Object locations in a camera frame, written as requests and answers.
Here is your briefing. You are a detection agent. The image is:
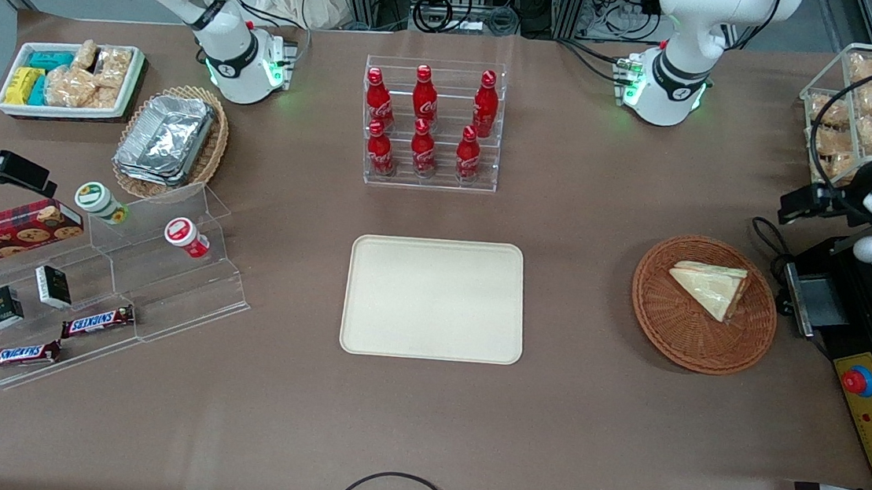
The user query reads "triangular sandwich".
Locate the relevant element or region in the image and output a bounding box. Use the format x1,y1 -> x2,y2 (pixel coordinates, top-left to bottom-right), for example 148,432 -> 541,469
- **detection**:
664,259 -> 751,326

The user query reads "round brown wicker basket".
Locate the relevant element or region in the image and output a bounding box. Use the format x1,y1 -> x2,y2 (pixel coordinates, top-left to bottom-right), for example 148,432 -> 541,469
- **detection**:
625,230 -> 785,381

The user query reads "oval light wicker basket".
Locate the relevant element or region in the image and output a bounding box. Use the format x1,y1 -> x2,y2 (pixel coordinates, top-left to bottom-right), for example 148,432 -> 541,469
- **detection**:
109,79 -> 234,208

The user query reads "cream plastic serving tray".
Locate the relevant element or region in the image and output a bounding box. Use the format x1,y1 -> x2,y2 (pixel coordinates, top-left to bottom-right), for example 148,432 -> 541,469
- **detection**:
338,230 -> 533,370

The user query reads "red tartan cookie box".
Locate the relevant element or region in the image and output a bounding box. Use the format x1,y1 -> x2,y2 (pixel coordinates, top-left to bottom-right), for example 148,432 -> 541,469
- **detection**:
0,193 -> 87,282

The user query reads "white rectangular plastic bin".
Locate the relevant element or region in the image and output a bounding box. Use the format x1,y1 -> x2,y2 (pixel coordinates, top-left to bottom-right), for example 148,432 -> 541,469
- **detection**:
0,35 -> 148,129

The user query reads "green lidded snack cup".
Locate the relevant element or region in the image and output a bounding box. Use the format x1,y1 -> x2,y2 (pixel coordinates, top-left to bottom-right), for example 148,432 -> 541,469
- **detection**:
72,179 -> 132,227

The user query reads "yellow snack packet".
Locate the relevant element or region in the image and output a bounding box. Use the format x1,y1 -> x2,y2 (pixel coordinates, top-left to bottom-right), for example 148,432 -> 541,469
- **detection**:
4,65 -> 46,108

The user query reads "grey metal plate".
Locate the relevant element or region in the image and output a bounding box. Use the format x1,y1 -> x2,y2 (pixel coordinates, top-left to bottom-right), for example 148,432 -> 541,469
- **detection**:
779,260 -> 855,343

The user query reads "clear bag of puffed snacks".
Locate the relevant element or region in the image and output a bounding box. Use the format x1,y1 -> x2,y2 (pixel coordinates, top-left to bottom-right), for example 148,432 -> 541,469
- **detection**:
94,46 -> 134,90
71,38 -> 101,74
89,85 -> 125,112
42,64 -> 98,110

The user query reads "black box with white label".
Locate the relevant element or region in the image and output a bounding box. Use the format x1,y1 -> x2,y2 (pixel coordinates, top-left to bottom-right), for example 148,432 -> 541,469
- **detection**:
32,263 -> 76,311

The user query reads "black machine base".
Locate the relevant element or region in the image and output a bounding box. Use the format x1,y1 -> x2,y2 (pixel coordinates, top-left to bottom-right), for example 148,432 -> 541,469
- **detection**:
766,225 -> 872,490

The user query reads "black box with gold lettering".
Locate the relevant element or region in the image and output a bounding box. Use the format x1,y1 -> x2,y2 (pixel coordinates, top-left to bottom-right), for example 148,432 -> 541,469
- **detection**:
0,284 -> 28,334

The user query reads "aluminium foil container stack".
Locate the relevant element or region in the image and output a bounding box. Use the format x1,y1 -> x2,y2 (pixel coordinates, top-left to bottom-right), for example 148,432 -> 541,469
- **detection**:
112,91 -> 217,191

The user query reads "brown Snickers bar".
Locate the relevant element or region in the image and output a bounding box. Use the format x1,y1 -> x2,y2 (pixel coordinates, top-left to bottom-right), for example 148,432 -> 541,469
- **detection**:
0,335 -> 64,376
61,300 -> 138,345

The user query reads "red lidded snack cup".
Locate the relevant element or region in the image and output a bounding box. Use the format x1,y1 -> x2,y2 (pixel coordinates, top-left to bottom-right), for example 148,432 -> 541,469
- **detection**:
162,215 -> 212,260

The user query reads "red emergency stop button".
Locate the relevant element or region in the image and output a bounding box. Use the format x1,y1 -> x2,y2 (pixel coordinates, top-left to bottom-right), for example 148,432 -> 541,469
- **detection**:
841,363 -> 872,399

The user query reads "red cola bottle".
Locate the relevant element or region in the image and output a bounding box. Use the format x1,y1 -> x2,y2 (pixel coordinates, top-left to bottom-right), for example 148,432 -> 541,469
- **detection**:
408,117 -> 440,179
363,118 -> 400,178
454,125 -> 485,182
410,63 -> 442,127
470,68 -> 502,139
362,66 -> 400,133

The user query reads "clear acrylic bottle rack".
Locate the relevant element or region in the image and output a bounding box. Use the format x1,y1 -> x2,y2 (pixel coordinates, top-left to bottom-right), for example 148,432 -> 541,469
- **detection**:
355,52 -> 510,197

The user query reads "black coiled cable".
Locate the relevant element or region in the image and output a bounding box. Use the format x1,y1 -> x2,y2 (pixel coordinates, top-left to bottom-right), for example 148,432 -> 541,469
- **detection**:
410,0 -> 456,35

